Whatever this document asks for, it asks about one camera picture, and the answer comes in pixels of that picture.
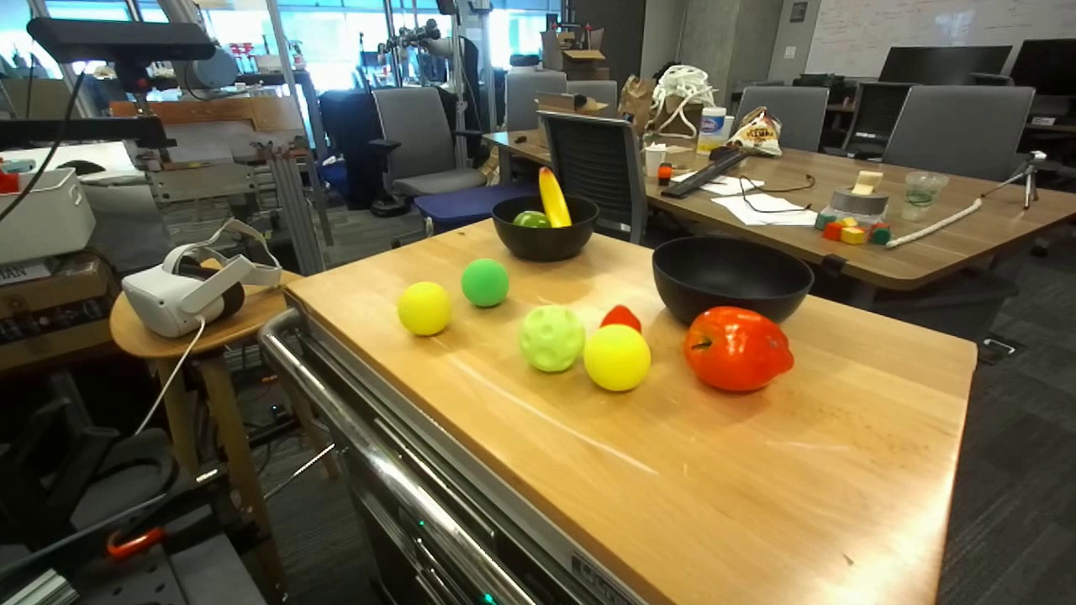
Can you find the light green dimpled ball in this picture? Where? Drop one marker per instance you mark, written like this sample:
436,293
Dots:
553,336

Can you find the green smooth ball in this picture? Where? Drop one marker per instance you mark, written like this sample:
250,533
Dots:
485,283

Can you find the small red strawberry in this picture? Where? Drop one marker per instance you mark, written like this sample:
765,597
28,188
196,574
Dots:
622,316

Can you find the yellow banana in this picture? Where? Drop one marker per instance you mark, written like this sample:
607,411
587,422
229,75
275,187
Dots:
553,198

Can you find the green lime fruit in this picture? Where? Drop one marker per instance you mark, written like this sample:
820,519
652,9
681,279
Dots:
534,219

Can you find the yellow ball near apple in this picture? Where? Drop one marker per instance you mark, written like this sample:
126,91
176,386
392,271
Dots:
616,357

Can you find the red orange apple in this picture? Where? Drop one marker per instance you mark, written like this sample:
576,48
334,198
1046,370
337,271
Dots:
733,352

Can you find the black bowl left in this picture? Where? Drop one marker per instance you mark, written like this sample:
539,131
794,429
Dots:
547,244

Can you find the black bowl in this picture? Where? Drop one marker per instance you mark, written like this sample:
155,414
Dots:
704,271
547,244

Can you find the yellow ball far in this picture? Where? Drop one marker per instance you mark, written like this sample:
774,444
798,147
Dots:
425,306

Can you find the grey office chair near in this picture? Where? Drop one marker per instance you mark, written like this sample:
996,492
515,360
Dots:
597,158

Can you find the grey office chair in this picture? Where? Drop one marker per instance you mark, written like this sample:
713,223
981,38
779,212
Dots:
960,129
597,158

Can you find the black bowl right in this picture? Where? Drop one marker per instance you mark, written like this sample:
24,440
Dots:
704,271

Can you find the colourful toy blocks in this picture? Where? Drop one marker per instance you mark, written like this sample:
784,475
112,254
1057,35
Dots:
851,231

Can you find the wooden office desk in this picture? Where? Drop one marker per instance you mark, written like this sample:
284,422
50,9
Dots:
941,223

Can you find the white VR headset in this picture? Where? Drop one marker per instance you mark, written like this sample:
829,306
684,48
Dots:
200,279

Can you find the round wooden stool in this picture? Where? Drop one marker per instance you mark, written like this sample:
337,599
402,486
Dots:
200,354

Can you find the grey office chair right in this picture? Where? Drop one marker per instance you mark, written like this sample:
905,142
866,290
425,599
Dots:
960,129

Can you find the metal cart handle rail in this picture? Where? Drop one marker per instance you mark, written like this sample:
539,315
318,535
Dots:
432,554

